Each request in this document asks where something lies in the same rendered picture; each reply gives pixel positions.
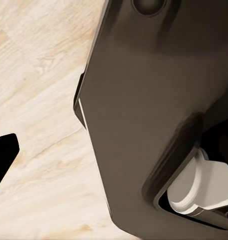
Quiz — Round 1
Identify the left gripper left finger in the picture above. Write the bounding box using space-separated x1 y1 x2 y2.
0 133 20 183

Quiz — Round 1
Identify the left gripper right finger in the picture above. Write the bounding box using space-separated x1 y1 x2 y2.
218 133 228 164

